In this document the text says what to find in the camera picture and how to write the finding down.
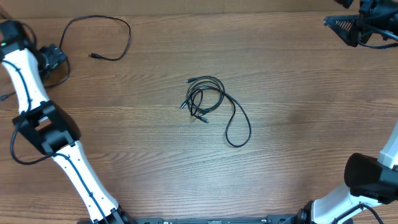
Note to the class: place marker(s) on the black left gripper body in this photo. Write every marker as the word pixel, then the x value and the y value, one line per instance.
pixel 48 57

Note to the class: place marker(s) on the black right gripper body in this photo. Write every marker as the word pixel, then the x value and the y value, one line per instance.
pixel 381 14

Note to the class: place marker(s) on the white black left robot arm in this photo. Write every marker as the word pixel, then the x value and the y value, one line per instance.
pixel 45 125

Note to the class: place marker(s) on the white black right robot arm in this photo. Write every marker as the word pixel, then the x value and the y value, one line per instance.
pixel 368 181

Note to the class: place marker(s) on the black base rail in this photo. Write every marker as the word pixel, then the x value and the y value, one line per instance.
pixel 270 219

